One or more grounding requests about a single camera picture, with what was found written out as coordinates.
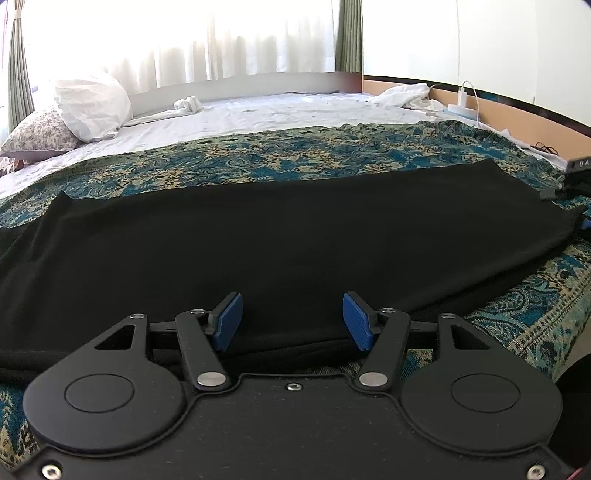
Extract white cable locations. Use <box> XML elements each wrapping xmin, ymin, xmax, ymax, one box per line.
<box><xmin>461</xmin><ymin>80</ymin><xmax>482</xmax><ymax>126</ymax></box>

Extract crumpled white cloth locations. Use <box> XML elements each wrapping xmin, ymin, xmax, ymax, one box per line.
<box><xmin>368</xmin><ymin>82</ymin><xmax>447</xmax><ymax>122</ymax></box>

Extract teal paisley blanket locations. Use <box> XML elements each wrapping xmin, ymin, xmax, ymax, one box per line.
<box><xmin>0</xmin><ymin>117</ymin><xmax>591</xmax><ymax>468</ymax></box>

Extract floral pillow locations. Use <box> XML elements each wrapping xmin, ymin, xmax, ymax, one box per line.
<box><xmin>0</xmin><ymin>104</ymin><xmax>80</xmax><ymax>163</ymax></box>

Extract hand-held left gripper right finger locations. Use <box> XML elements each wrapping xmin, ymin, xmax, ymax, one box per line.
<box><xmin>342</xmin><ymin>292</ymin><xmax>493</xmax><ymax>394</ymax></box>

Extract green curtain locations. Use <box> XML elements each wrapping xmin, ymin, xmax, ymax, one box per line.
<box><xmin>334</xmin><ymin>0</ymin><xmax>364</xmax><ymax>75</ymax></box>
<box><xmin>8</xmin><ymin>0</ymin><xmax>38</xmax><ymax>128</ymax></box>

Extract grey headboard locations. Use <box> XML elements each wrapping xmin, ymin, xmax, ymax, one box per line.
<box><xmin>126</xmin><ymin>71</ymin><xmax>363</xmax><ymax>110</ymax></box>

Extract black pants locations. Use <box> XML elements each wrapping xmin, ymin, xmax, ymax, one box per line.
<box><xmin>0</xmin><ymin>159</ymin><xmax>585</xmax><ymax>385</ymax></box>

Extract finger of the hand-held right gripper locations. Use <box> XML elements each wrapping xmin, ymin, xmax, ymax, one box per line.
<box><xmin>540</xmin><ymin>181</ymin><xmax>591</xmax><ymax>202</ymax></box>

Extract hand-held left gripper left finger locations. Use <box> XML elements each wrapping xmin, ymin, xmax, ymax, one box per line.
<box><xmin>95</xmin><ymin>292</ymin><xmax>244</xmax><ymax>394</ymax></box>

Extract white bed sheet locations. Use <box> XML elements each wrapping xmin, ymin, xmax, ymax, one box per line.
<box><xmin>0</xmin><ymin>91</ymin><xmax>445</xmax><ymax>200</ymax></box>

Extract sheer white curtain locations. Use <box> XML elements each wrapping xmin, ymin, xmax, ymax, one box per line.
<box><xmin>27</xmin><ymin>0</ymin><xmax>343</xmax><ymax>96</ymax></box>

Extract small white towel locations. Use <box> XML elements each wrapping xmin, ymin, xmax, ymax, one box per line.
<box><xmin>172</xmin><ymin>95</ymin><xmax>205</xmax><ymax>114</ymax></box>

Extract wooden bed frame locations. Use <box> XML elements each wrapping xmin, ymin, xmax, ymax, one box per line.
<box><xmin>362</xmin><ymin>76</ymin><xmax>591</xmax><ymax>163</ymax></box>

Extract white pillow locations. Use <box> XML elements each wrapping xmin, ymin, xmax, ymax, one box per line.
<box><xmin>54</xmin><ymin>69</ymin><xmax>134</xmax><ymax>143</ymax></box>

